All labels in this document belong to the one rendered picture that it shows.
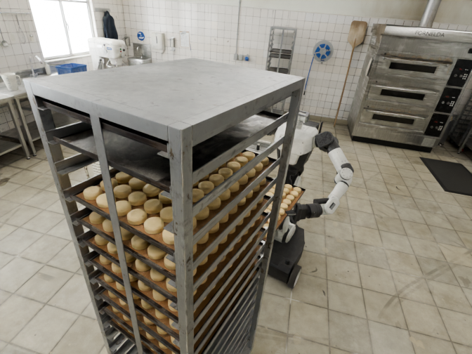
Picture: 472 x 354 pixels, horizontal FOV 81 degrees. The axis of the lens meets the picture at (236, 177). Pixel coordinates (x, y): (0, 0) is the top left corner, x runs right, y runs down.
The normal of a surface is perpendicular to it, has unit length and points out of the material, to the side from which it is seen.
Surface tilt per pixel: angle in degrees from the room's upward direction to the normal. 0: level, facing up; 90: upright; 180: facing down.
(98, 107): 90
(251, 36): 90
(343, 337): 0
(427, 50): 90
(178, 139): 90
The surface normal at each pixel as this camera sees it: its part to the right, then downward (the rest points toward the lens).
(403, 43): -0.25, 0.48
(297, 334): 0.07, -0.86
